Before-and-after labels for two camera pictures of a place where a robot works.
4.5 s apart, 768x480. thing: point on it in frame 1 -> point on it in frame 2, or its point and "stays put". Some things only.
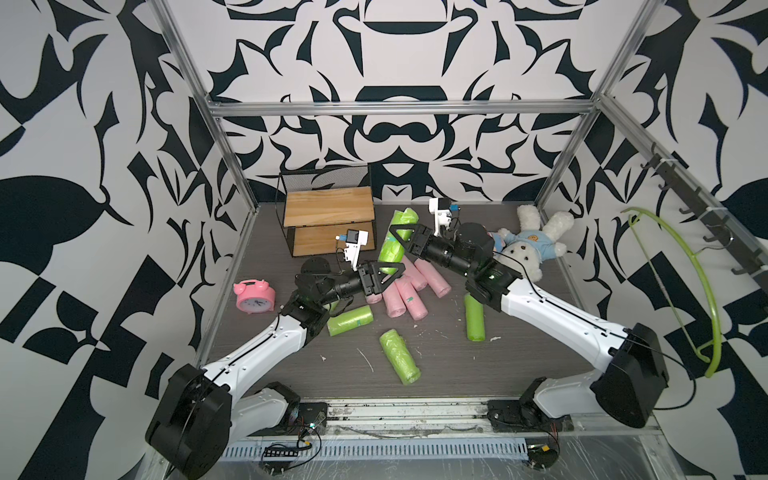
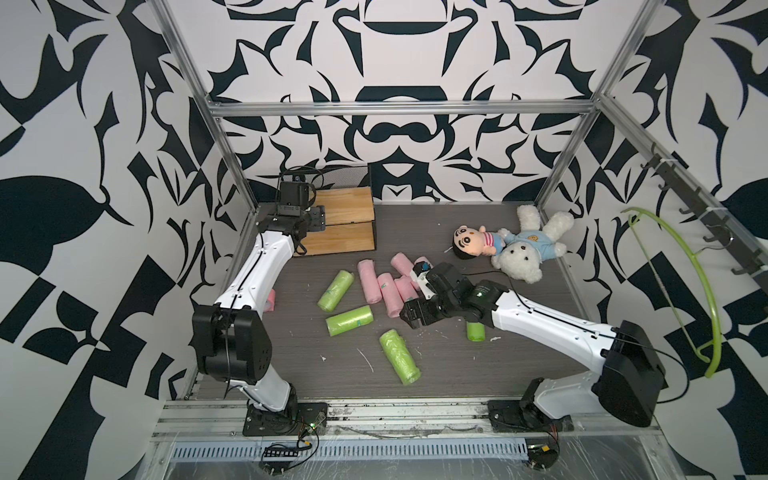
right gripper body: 421,248 -> 427,310
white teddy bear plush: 524,250 stays put
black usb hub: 280,452 stays put
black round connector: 541,456 stays put
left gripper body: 367,287 -> 314,222
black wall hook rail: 698,204 stays put
